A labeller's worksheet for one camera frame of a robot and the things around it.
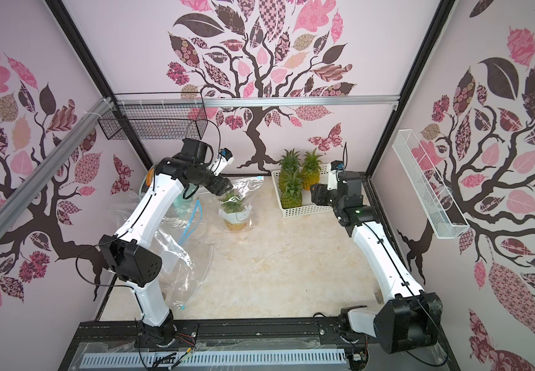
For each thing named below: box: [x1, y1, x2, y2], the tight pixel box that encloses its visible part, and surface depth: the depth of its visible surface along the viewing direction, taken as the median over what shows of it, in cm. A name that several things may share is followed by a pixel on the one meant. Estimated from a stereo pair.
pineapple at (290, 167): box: [278, 147, 302, 191], surface depth 100 cm
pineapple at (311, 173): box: [301, 147, 324, 191], surface depth 106 cm
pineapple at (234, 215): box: [218, 190, 253, 232], surface depth 89 cm
